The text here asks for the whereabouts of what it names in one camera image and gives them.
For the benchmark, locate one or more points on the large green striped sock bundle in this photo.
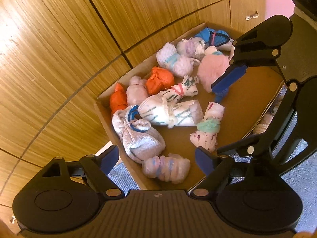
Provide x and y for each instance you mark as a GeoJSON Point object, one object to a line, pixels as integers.
{"type": "Point", "coordinates": [158, 111]}

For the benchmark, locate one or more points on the white sock bundle blue trim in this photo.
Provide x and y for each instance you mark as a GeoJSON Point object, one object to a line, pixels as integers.
{"type": "Point", "coordinates": [138, 138]}

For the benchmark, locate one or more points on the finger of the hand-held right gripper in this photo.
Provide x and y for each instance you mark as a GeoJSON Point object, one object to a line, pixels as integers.
{"type": "Point", "coordinates": [279, 114]}
{"type": "Point", "coordinates": [230, 78]}

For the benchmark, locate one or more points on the white teal sock bundle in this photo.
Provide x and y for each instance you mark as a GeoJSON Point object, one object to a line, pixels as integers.
{"type": "Point", "coordinates": [213, 52]}

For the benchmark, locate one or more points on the white light blue sock bundle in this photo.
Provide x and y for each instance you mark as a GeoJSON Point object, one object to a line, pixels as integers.
{"type": "Point", "coordinates": [173, 62]}

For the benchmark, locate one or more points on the wooden wardrobe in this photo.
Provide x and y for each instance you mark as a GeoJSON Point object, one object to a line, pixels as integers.
{"type": "Point", "coordinates": [74, 42]}

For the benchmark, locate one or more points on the white lilac sock bundle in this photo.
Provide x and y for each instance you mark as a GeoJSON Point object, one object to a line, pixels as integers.
{"type": "Point", "coordinates": [189, 47]}

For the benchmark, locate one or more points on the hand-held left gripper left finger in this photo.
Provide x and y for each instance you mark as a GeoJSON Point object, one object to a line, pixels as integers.
{"type": "Point", "coordinates": [109, 160]}

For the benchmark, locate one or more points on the pastel tie-dye sock bundle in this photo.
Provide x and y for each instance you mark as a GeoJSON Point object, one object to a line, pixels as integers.
{"type": "Point", "coordinates": [168, 167]}

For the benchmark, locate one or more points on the small green striped sock bundle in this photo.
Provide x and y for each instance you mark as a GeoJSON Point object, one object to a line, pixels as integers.
{"type": "Point", "coordinates": [183, 89]}

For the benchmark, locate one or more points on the pale pink sock bundle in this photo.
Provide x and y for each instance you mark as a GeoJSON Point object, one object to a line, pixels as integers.
{"type": "Point", "coordinates": [136, 91]}

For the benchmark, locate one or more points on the orange sock bundle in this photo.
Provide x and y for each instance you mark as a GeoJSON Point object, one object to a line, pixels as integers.
{"type": "Point", "coordinates": [161, 80]}
{"type": "Point", "coordinates": [118, 100]}

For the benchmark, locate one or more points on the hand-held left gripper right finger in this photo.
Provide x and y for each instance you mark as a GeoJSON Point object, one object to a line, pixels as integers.
{"type": "Point", "coordinates": [204, 161]}

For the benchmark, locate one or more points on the cardboard box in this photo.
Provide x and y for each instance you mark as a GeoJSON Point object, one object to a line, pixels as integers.
{"type": "Point", "coordinates": [230, 109]}

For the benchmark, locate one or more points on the pink fluffy sock bundle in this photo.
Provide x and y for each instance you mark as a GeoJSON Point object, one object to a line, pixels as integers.
{"type": "Point", "coordinates": [210, 70]}

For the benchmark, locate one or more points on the white dotted bundle teal band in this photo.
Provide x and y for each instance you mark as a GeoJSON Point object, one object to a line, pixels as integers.
{"type": "Point", "coordinates": [209, 129]}

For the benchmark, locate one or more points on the blue towel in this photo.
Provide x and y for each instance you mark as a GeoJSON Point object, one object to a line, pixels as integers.
{"type": "Point", "coordinates": [303, 168]}

